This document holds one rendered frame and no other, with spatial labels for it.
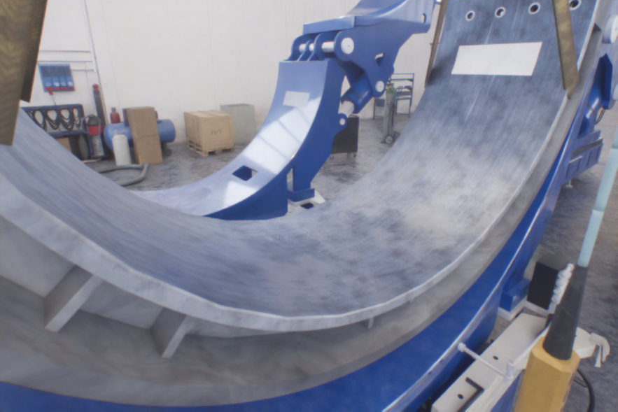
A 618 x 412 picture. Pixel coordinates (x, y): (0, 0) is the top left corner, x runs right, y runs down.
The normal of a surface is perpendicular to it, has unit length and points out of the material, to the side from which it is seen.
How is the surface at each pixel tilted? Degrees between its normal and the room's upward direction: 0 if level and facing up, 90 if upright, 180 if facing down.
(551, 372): 90
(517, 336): 0
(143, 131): 90
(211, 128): 90
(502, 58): 75
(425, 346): 9
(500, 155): 45
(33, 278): 90
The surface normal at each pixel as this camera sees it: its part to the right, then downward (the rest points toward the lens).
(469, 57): -0.77, -0.06
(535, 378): -0.79, 0.20
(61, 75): 0.61, 0.25
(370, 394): 0.09, -0.96
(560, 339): -0.60, 0.18
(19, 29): 0.77, 0.09
